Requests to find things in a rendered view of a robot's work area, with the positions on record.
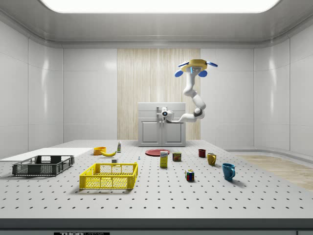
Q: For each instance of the yellow bowl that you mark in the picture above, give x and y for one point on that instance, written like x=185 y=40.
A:
x=97 y=151

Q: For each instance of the drone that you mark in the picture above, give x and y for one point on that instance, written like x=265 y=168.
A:
x=194 y=62

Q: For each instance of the flat-sided can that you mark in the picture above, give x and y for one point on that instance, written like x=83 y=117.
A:
x=176 y=157

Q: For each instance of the puzzle cube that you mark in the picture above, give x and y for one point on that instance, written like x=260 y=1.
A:
x=189 y=175

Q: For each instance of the dark grey basket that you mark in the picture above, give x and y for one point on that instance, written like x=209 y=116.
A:
x=61 y=165

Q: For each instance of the red mug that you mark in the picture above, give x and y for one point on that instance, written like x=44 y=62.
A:
x=201 y=153

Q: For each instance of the white board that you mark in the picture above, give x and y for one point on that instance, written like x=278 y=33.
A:
x=61 y=151

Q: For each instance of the yellow white box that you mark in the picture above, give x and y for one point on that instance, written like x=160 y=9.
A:
x=164 y=160

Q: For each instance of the yellow mug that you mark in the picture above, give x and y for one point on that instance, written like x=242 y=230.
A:
x=211 y=159

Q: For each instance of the small white bottle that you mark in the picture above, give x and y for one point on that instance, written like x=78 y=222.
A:
x=119 y=148

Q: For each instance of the yellow basket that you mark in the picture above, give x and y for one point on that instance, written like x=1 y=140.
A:
x=107 y=182

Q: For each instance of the blue mug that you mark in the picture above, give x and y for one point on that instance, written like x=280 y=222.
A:
x=228 y=172

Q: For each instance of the white cabinet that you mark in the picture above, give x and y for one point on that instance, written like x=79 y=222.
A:
x=149 y=132

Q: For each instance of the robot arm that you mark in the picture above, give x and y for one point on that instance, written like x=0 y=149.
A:
x=199 y=101

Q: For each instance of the red plate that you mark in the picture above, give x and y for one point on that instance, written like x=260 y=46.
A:
x=154 y=153

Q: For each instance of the banana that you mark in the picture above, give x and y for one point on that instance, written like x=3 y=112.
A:
x=108 y=154

